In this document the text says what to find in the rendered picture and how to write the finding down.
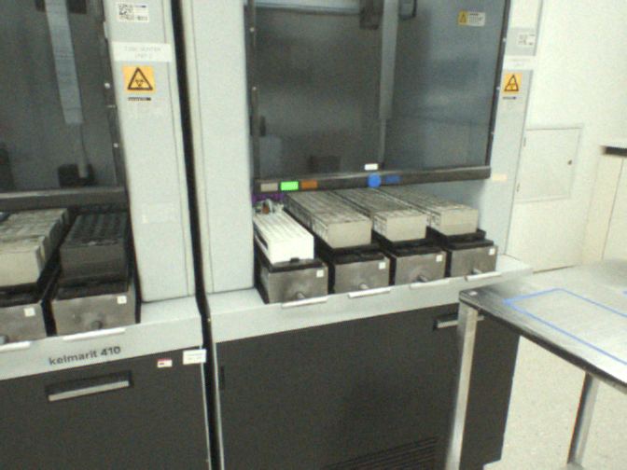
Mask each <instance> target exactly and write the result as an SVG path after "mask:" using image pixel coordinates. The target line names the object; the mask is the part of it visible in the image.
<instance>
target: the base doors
mask: <svg viewBox="0 0 627 470"><path fill-rule="evenodd" d="M613 257H618V258H622V259H626V261H627V159H621V158H620V157H614V156H607V155H600V159H599V165H598V170H597V175H596V180H595V185H593V190H592V199H591V204H590V211H589V215H588V220H587V225H586V230H585V235H584V240H583V245H582V250H581V256H579V261H578V265H579V266H581V265H585V264H590V263H593V262H599V260H604V259H608V258H613Z"/></svg>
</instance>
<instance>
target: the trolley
mask: <svg viewBox="0 0 627 470"><path fill-rule="evenodd" d="M458 299H459V300H460V308H459V316H458V326H457V333H456V342H455V351H454V359H453V375H452V385H451V394H450V403H449V412H448V420H447V429H446V437H445V447H444V455H443V465H442V470H459V464H460V457H461V448H462V441H463V433H464V425H465V417H466V410H467V395H468V386H469V379H470V370H471V364H472V355H473V348H474V339H475V332H476V324H477V317H478V312H480V313H482V314H484V315H485V316H487V317H490V318H492V319H493V320H495V322H497V323H499V324H500V325H503V326H505V327H506V328H508V329H510V330H512V331H513V332H515V333H517V334H520V335H521V337H523V338H525V339H527V340H529V341H531V342H534V343H535V344H536V345H538V346H540V347H542V348H543V349H545V350H548V352H550V353H552V354H554V355H556V356H557V357H559V358H562V359H564V360H565V361H566V362H568V363H570V365H571V366H575V367H577V368H578V369H580V370H582V371H584V372H585V375H584V381H583V384H582V389H581V393H580V399H579V403H578V412H577V416H576V420H575V425H574V430H573V434H572V438H571V444H570V449H569V452H568V458H567V463H566V465H565V466H562V467H559V468H557V469H555V470H588V469H587V468H585V467H584V466H583V465H582V460H583V454H584V450H585V447H586V442H587V437H588V433H589V429H590V425H591V420H592V413H593V408H594V403H595V399H596V395H597V390H598V386H599V381H601V382H603V383H605V384H607V385H608V386H610V387H612V388H615V389H616V390H618V392H620V393H622V394H624V395H626V396H627V261H626V259H622V258H618V257H613V258H608V259H604V260H599V262H593V263H590V264H585V265H581V266H575V267H572V268H567V269H562V270H555V271H549V272H544V273H540V274H535V275H531V276H526V277H522V278H517V279H513V280H508V281H504V282H499V283H490V285H489V284H486V285H485V286H482V287H477V288H472V289H467V290H464V291H460V292H459V298H458Z"/></svg>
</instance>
